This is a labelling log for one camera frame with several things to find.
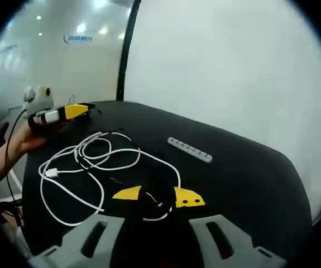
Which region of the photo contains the grey slotted wire rack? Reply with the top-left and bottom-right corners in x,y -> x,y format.
167,136 -> 214,164

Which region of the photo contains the long white wire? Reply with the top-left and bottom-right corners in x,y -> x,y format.
38,131 -> 182,226

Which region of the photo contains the black partition frame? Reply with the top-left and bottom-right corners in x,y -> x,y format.
115,0 -> 143,102

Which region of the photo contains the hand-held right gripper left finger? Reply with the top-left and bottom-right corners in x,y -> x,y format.
27,185 -> 144,268

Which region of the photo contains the person's left hand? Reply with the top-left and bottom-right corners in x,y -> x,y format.
18,124 -> 66,154

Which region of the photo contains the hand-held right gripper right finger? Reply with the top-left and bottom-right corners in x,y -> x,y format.
171,186 -> 288,268

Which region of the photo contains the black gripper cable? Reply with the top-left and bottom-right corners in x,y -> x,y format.
4,108 -> 28,221

